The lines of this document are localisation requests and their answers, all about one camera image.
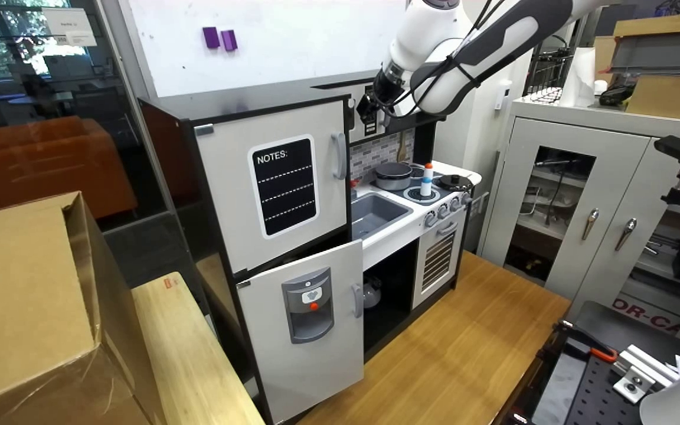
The white door with notes board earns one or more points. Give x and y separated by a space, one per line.
222 196

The grey toy sink basin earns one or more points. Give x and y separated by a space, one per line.
375 212

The white metal cabinet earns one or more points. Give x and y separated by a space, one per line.
614 157

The large plain cardboard box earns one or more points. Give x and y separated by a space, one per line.
23 298

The white toy oven door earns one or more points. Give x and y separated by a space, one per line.
416 294

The purple magnet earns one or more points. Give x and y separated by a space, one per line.
229 40
211 38

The aluminium extrusion bar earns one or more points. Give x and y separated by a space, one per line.
561 393

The white door with grey dispenser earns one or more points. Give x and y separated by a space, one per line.
270 369

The whiteboard with purple magnets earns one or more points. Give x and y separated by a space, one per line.
317 38

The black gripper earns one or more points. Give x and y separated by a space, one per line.
375 98

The grey stove knob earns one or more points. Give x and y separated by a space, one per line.
429 221
442 211
457 204

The white toy microwave door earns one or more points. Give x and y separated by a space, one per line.
355 137

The aluminium bracket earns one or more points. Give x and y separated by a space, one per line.
648 373

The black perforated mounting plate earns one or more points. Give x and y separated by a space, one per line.
591 401

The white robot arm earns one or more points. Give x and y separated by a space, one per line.
434 32

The white paper sheet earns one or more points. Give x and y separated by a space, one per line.
68 27

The black orange bar clamp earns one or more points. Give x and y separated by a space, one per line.
589 340

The black white toy kitchen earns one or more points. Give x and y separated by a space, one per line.
176 108

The grey toy pot with lid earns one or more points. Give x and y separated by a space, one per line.
393 174

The light wooden table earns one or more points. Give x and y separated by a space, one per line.
190 369

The brown box on cabinet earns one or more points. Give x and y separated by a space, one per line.
671 98

